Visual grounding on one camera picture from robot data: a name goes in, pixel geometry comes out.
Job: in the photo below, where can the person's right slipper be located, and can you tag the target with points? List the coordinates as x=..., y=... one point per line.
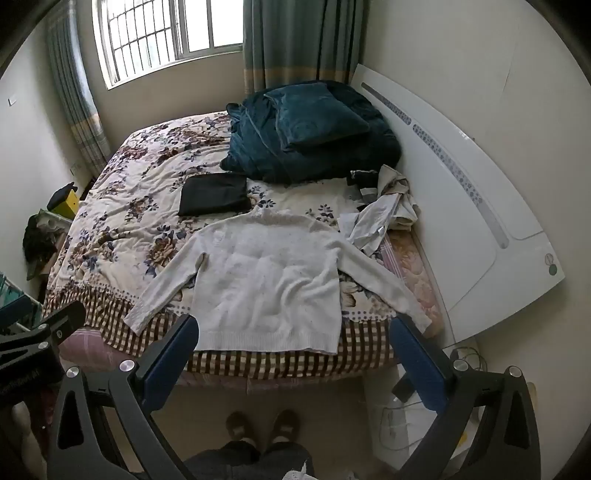
x=284, y=427

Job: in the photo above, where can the teal plush pillow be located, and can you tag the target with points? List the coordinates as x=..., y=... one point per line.
x=314, y=120

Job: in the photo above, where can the white bed headboard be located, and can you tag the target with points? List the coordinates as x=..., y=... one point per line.
x=461, y=230

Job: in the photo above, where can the white crumpled shirt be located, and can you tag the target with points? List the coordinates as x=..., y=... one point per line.
x=369, y=221

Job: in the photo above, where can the blue frame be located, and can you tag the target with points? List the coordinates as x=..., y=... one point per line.
x=18, y=307

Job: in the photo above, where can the small black device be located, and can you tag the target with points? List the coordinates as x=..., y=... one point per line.
x=404, y=387

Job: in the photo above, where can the white knit sweater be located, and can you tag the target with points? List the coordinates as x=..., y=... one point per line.
x=268, y=286

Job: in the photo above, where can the person's slipper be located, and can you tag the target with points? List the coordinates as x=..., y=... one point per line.
x=284, y=427
x=238, y=429

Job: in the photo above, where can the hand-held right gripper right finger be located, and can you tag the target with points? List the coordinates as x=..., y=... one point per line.
x=415, y=364

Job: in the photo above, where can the black object on yellow box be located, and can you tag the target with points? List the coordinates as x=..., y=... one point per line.
x=57, y=196

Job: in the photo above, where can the black folded cloth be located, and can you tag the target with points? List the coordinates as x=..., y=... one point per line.
x=212, y=194

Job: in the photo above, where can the floral bed blanket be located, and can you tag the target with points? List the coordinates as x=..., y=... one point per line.
x=138, y=194

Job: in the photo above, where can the person's left slipper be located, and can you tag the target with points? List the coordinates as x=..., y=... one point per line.
x=238, y=429

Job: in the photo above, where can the green striped curtain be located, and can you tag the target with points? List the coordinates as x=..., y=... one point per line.
x=78, y=106
x=295, y=41

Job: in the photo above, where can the teal plush blanket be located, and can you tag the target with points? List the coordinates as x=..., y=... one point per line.
x=258, y=147

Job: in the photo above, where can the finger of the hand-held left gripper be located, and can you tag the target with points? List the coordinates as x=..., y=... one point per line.
x=69, y=314

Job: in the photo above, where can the dark clothing heap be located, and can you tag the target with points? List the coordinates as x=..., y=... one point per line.
x=37, y=240

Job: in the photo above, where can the pink floral mattress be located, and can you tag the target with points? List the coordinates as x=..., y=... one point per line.
x=415, y=272

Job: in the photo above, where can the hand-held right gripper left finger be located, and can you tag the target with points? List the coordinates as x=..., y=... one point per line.
x=171, y=353

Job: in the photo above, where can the white bedside cabinet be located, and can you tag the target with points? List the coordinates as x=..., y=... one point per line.
x=388, y=443

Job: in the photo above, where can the black garment with white trim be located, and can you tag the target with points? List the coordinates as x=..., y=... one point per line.
x=362, y=177

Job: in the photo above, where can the barred window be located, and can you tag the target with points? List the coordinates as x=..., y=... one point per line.
x=161, y=32

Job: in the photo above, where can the yellow box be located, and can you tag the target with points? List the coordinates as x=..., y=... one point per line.
x=69, y=206

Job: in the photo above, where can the person's dark trousers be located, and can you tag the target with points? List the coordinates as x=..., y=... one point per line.
x=244, y=461

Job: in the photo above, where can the beige crumpled garment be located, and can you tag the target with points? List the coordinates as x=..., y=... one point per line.
x=397, y=189

